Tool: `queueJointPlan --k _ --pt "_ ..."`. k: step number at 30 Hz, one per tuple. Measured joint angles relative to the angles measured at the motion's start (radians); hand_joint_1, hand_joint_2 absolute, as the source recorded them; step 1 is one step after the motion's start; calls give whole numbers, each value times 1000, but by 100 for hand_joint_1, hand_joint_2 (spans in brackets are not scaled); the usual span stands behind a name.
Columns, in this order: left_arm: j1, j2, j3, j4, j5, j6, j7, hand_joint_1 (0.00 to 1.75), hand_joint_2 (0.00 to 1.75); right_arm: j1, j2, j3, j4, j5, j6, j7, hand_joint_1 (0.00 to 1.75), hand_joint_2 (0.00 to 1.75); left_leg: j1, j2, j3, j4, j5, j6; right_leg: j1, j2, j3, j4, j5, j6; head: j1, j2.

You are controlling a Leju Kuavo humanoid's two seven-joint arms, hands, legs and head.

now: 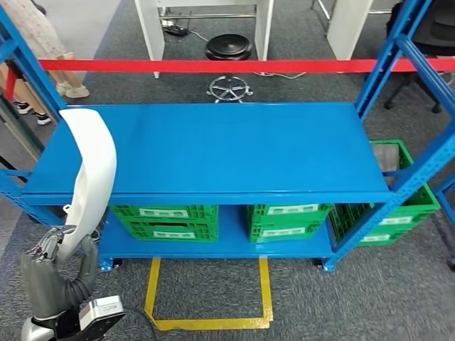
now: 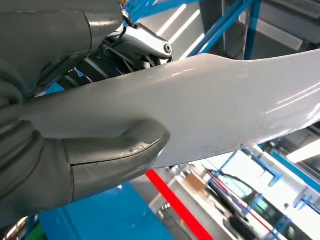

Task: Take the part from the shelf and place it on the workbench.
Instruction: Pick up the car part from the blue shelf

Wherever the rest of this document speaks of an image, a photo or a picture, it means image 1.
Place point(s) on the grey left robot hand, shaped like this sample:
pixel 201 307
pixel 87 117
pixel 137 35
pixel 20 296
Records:
pixel 46 287

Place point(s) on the white curved plastic part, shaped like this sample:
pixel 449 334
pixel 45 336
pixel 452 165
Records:
pixel 96 160

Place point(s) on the grey slanted metal beam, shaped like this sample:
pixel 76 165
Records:
pixel 17 127

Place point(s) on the person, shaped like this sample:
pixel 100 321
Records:
pixel 32 28
pixel 42 118

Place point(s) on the yellow floor tape outline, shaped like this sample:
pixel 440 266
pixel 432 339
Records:
pixel 213 325

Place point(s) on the red barrier belt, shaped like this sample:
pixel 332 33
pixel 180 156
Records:
pixel 177 66

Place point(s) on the white desk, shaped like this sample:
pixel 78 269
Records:
pixel 149 28
pixel 346 28

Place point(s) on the black router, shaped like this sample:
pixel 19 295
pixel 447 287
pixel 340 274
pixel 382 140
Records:
pixel 176 31

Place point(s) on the black round stool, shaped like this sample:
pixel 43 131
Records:
pixel 229 47

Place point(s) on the black office chair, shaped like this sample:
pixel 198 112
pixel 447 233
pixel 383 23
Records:
pixel 437 23

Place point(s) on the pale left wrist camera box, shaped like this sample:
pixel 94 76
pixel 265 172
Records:
pixel 101 313

